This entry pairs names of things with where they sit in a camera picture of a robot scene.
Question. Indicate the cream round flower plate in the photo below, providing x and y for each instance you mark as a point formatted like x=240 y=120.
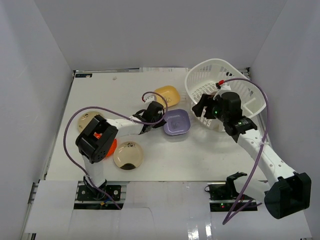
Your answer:
x=85 y=118

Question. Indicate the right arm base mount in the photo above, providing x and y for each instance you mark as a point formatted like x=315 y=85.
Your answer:
x=223 y=195

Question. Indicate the white plastic basket bin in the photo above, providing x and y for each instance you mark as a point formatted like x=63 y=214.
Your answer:
x=202 y=79

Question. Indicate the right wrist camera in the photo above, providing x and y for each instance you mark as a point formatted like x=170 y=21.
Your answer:
x=222 y=88

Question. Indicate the cream round plate black mound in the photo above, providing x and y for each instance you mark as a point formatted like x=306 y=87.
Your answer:
x=128 y=155

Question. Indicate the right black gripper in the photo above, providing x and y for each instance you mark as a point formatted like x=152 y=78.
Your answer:
x=205 y=101

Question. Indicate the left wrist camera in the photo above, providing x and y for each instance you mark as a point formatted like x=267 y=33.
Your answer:
x=149 y=98

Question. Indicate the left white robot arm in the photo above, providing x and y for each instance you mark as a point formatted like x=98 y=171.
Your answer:
x=93 y=150

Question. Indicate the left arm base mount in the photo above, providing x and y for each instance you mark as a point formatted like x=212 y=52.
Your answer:
x=84 y=193

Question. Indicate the orange round plate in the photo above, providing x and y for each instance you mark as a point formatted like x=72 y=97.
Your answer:
x=112 y=148

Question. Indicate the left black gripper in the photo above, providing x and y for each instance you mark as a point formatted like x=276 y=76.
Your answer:
x=158 y=116

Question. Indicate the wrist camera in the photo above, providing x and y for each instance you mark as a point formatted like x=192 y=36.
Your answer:
x=222 y=88
x=149 y=98

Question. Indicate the yellow square plate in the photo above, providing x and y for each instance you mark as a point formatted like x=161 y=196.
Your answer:
x=170 y=93

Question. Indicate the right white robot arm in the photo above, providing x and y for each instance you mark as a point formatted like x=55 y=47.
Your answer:
x=286 y=191

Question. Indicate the purple square panda plate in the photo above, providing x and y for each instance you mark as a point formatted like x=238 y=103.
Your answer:
x=177 y=122

